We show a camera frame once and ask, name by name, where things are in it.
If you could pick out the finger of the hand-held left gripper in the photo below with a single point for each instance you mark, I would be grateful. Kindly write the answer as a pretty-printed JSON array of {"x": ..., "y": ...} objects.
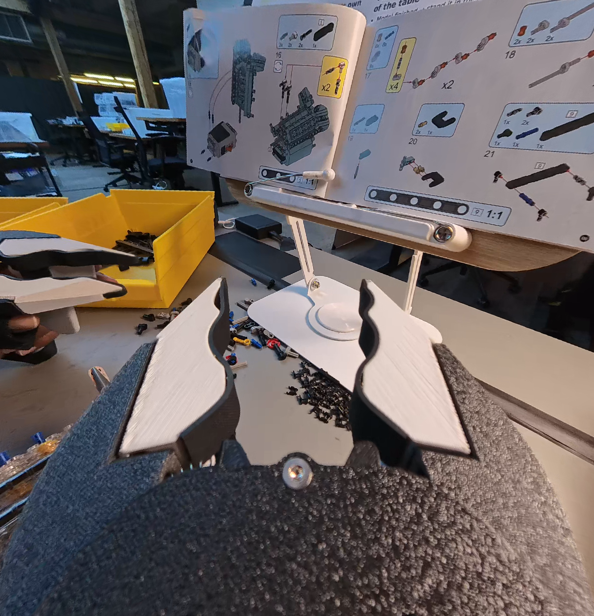
[
  {"x": 56, "y": 292},
  {"x": 47, "y": 252}
]

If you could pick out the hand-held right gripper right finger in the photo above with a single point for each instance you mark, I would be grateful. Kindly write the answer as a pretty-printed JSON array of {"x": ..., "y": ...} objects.
[{"x": 413, "y": 385}]

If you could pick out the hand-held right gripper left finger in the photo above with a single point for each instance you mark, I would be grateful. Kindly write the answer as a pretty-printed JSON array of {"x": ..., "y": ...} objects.
[{"x": 177, "y": 385}]

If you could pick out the toy brick engine model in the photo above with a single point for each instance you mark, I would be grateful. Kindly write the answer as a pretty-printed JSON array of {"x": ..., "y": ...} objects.
[{"x": 27, "y": 481}]

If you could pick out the grey desk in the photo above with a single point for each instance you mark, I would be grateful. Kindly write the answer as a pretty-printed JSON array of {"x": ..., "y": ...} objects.
[{"x": 47, "y": 395}]

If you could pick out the background desk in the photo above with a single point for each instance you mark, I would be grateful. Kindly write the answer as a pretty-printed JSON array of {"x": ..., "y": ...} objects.
[{"x": 22, "y": 159}]

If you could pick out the pile of coloured brick parts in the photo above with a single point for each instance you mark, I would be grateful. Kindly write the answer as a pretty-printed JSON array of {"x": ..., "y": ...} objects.
[{"x": 249, "y": 337}]

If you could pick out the heap of dark brick beams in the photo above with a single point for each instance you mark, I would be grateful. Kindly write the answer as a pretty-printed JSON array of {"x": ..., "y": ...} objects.
[{"x": 135, "y": 245}]

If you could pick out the pile of black pins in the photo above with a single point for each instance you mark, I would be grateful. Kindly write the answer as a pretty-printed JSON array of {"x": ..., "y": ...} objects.
[{"x": 321, "y": 395}]

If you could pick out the large yellow plastic bin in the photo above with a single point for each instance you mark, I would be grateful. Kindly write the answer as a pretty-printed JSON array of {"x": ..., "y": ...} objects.
[{"x": 177, "y": 250}]

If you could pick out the black office chair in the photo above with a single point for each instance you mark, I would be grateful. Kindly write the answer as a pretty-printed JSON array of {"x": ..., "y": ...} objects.
[{"x": 133, "y": 144}]

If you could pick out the black power adapter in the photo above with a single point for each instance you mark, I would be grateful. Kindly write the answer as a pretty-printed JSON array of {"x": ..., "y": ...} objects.
[{"x": 258, "y": 226}]

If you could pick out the wooden pillar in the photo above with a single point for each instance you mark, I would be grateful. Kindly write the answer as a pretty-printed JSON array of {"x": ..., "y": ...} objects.
[{"x": 138, "y": 48}]

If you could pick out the building instruction booklet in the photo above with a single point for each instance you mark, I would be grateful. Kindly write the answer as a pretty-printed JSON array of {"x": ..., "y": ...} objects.
[{"x": 470, "y": 96}]

